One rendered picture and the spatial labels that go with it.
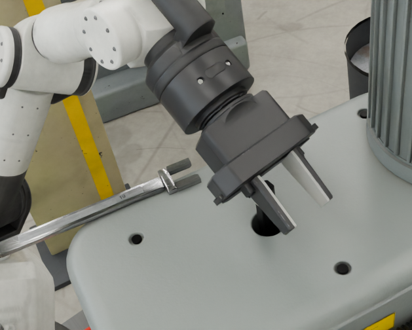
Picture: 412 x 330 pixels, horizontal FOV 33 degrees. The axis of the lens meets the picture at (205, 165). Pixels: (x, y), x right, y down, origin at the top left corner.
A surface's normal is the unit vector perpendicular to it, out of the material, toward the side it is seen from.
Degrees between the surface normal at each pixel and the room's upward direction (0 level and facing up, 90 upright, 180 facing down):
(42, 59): 64
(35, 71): 84
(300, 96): 0
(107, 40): 81
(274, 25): 0
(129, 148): 0
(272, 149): 30
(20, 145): 92
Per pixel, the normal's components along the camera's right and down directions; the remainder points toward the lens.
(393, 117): -0.87, 0.44
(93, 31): -0.72, 0.47
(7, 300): 0.43, 0.07
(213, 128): 0.19, -0.34
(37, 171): 0.44, 0.61
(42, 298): 0.94, 0.04
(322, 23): -0.15, -0.68
